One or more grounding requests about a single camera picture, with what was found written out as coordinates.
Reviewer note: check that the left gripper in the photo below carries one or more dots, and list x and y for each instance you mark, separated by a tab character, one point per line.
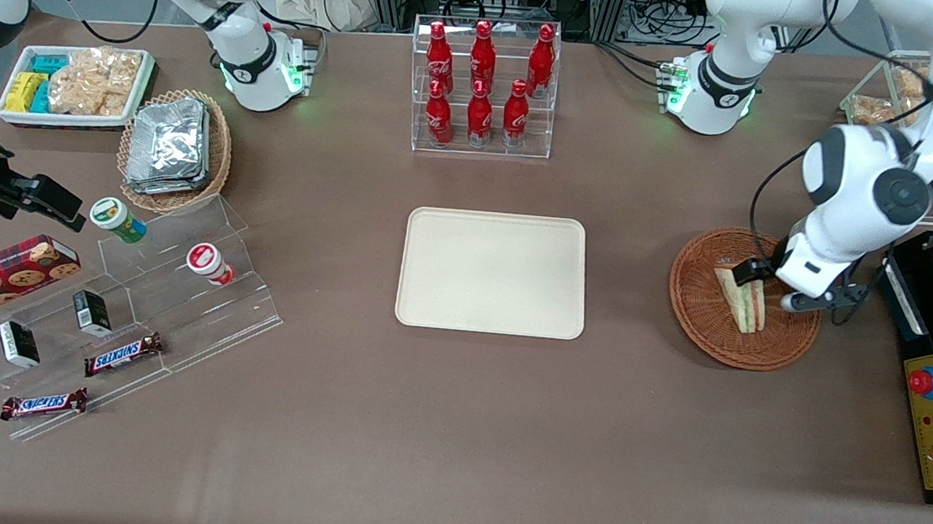
756	270

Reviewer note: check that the triangular sandwich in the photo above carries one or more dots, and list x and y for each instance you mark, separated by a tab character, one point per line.
745	307

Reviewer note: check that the brown round wicker basket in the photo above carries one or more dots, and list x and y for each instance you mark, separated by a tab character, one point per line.
703	308

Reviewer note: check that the white rectangular snack tray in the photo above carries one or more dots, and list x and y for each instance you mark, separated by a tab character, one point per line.
10	117

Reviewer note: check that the tan oval wicker basket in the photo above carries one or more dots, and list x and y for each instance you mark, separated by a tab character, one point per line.
217	164

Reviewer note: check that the beige plastic tray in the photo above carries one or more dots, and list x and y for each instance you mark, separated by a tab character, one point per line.
491	273

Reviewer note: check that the green lidded snack cup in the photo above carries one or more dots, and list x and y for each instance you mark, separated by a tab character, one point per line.
116	217

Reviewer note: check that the teal snack packet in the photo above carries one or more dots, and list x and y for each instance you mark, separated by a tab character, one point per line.
41	98
50	63

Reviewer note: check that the yellow snack packet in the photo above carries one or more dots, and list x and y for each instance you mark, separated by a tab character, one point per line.
23	92

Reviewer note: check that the small black box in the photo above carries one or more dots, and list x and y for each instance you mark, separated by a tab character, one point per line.
18	344
92	312

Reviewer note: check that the clear bag of crackers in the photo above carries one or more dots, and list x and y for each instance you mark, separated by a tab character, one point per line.
94	82

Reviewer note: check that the silver foil packet stack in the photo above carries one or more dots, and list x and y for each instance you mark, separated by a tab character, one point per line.
168	147

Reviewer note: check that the clear acrylic stepped stand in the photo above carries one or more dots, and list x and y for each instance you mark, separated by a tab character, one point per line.
175	312

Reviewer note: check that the red lidded snack cup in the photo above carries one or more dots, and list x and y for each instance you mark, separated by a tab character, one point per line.
207	261

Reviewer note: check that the snickers chocolate bar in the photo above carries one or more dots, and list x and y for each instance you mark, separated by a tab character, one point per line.
44	404
123	354

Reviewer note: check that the clear bag of snacks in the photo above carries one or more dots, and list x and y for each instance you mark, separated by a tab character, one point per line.
909	81
872	112

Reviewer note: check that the red emergency stop button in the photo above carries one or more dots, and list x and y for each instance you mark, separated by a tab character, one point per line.
923	382

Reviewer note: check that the red cola bottle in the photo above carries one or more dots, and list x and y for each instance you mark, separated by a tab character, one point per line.
479	115
515	114
439	116
541	62
440	57
483	57

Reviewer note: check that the clear acrylic bottle rack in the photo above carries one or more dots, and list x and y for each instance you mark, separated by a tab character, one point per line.
493	153

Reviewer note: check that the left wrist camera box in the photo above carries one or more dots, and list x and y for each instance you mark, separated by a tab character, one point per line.
822	300

